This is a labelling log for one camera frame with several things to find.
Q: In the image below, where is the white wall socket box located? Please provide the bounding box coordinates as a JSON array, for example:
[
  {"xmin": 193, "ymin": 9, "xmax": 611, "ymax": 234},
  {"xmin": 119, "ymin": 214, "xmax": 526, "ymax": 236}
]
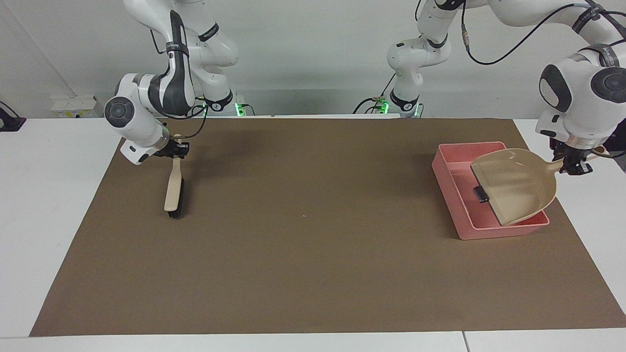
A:
[{"xmin": 50, "ymin": 95, "xmax": 105, "ymax": 119}]

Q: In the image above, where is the black cable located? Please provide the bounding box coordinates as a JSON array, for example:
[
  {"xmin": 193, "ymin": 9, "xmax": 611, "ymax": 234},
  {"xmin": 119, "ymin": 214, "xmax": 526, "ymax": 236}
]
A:
[
  {"xmin": 460, "ymin": 2, "xmax": 595, "ymax": 66},
  {"xmin": 593, "ymin": 146, "xmax": 626, "ymax": 160},
  {"xmin": 353, "ymin": 72, "xmax": 397, "ymax": 116},
  {"xmin": 156, "ymin": 100, "xmax": 210, "ymax": 141}
]

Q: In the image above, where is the beige dustpan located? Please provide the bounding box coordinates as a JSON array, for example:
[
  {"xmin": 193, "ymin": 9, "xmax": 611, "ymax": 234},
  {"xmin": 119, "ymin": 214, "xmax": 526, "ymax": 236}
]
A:
[{"xmin": 470, "ymin": 148, "xmax": 612, "ymax": 226}]

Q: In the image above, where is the pink plastic bin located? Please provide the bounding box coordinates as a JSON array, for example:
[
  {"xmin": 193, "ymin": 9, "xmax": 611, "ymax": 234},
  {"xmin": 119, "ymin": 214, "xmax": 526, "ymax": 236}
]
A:
[{"xmin": 431, "ymin": 141, "xmax": 551, "ymax": 241}]

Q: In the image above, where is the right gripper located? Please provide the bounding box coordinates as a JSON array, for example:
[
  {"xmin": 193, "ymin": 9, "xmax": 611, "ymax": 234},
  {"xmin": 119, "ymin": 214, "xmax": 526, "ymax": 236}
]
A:
[{"xmin": 155, "ymin": 138, "xmax": 179, "ymax": 159}]

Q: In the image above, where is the beige brush with black bristles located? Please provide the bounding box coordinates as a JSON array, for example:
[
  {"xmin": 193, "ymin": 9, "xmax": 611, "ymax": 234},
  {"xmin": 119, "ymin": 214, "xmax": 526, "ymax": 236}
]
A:
[{"xmin": 164, "ymin": 133, "xmax": 188, "ymax": 219}]

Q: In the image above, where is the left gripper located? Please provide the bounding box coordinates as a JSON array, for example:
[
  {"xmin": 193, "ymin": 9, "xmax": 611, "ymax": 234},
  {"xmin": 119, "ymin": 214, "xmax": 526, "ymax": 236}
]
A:
[{"xmin": 549, "ymin": 138, "xmax": 591, "ymax": 165}]

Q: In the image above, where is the black stand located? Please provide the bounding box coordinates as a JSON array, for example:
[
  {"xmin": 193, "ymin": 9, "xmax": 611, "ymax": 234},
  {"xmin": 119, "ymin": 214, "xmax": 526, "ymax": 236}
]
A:
[{"xmin": 0, "ymin": 101, "xmax": 27, "ymax": 132}]

